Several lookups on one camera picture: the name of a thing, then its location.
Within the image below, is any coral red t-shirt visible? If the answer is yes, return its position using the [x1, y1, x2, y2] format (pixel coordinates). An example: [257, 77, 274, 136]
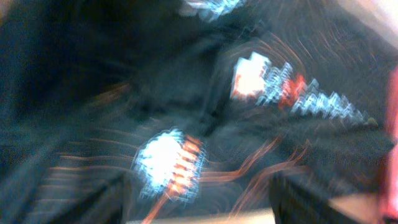
[379, 67, 397, 224]

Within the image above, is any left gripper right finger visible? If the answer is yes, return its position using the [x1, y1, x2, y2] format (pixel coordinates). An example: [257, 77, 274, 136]
[269, 174, 379, 224]

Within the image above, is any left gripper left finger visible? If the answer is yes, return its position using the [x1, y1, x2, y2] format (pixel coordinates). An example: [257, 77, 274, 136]
[18, 173, 131, 223]

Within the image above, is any black printed cycling jersey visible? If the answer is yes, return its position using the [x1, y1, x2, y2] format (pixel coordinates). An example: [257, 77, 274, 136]
[1, 1, 397, 223]

